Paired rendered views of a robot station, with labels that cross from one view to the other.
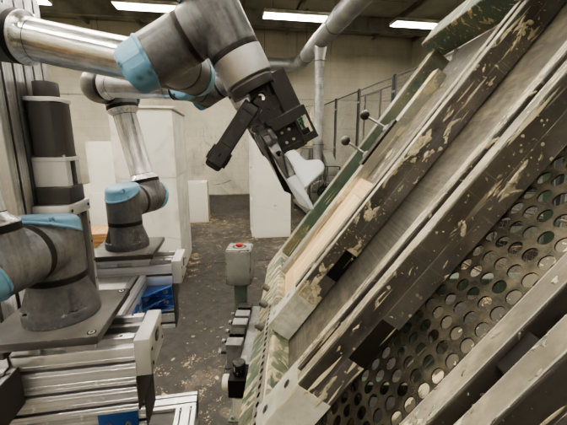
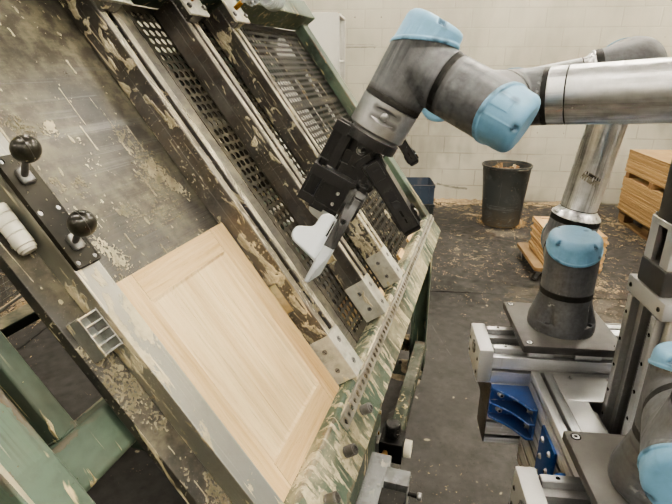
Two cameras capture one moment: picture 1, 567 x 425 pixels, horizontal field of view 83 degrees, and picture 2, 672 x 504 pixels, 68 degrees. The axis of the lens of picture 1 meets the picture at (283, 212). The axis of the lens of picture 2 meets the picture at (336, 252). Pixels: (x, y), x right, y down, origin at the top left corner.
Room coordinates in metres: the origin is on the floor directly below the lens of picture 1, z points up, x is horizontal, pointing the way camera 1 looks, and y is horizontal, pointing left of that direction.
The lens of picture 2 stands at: (1.83, 0.26, 1.63)
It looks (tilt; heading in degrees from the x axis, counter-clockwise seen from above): 21 degrees down; 196
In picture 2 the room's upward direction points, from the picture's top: straight up
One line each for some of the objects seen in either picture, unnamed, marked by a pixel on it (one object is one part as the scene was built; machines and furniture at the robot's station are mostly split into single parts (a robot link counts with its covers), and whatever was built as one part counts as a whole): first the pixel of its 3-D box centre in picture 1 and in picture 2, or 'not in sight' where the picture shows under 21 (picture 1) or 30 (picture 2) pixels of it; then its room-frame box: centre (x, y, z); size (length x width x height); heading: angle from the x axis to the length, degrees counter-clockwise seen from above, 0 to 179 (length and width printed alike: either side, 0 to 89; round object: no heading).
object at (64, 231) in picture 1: (49, 243); (571, 259); (0.66, 0.50, 1.20); 0.13 x 0.12 x 0.14; 176
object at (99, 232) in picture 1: (102, 240); not in sight; (4.10, 2.40, 0.15); 0.61 x 0.52 x 0.31; 10
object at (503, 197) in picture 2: not in sight; (503, 194); (-3.60, 0.60, 0.33); 0.52 x 0.51 x 0.65; 10
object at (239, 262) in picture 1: (240, 264); not in sight; (1.48, 0.21, 0.84); 0.12 x 0.12 x 0.18; 89
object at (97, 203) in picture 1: (121, 211); not in sight; (4.99, 2.55, 0.36); 0.80 x 0.58 x 0.72; 10
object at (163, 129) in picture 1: (157, 193); not in sight; (3.51, 1.38, 0.88); 0.90 x 0.60 x 1.75; 10
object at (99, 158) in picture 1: (119, 165); not in sight; (5.02, 2.53, 1.08); 0.80 x 0.59 x 0.72; 10
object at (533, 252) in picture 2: not in sight; (557, 247); (-2.36, 1.00, 0.20); 0.61 x 0.53 x 0.40; 10
